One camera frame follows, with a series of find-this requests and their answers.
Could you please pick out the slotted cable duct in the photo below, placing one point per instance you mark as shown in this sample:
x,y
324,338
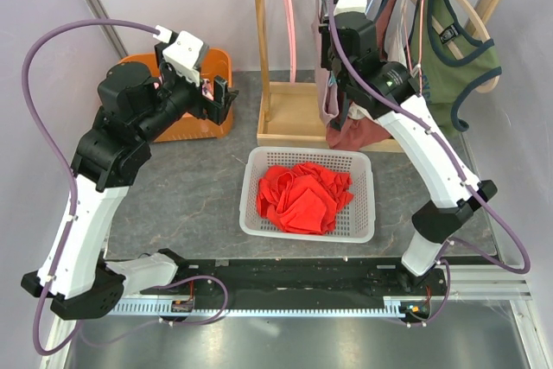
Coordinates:
x,y
169,307

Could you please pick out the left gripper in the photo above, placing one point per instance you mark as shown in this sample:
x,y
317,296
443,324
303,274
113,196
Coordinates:
x,y
206,108

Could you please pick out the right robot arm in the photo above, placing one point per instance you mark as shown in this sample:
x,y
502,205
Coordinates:
x,y
387,91

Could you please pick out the white plastic basket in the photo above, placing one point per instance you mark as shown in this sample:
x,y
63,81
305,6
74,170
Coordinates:
x,y
355,223

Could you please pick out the pink plastic hanger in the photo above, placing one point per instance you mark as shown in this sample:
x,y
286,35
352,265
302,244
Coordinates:
x,y
291,30

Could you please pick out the mauve tank top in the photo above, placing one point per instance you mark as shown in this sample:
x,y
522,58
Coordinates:
x,y
327,88

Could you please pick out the patterned clothes in bin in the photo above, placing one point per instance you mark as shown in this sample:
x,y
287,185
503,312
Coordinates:
x,y
207,88

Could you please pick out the red tank top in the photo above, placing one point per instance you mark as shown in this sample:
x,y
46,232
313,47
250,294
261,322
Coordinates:
x,y
305,199

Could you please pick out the wooden clothes rack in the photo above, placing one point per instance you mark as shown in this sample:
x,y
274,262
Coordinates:
x,y
288,114

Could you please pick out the white tank top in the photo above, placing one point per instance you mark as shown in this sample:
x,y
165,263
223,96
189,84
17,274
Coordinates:
x,y
396,53

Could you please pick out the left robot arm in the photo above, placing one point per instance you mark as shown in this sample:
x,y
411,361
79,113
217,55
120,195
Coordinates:
x,y
136,108

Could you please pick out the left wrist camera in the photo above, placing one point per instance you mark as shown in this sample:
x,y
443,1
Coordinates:
x,y
185,54

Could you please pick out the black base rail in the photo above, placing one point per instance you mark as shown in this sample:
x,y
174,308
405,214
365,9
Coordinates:
x,y
302,282

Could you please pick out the orange plastic bin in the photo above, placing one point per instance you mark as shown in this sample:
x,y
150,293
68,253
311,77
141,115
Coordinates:
x,y
216,63

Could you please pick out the green tank top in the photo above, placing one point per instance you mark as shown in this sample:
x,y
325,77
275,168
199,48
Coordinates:
x,y
448,81

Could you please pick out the pink wire hanger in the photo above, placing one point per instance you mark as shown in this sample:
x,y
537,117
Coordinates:
x,y
414,44

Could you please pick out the dusty rose tank top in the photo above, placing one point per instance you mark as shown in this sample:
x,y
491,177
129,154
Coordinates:
x,y
357,133

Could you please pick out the beige wooden hanger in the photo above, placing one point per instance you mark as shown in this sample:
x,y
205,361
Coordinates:
x,y
481,34

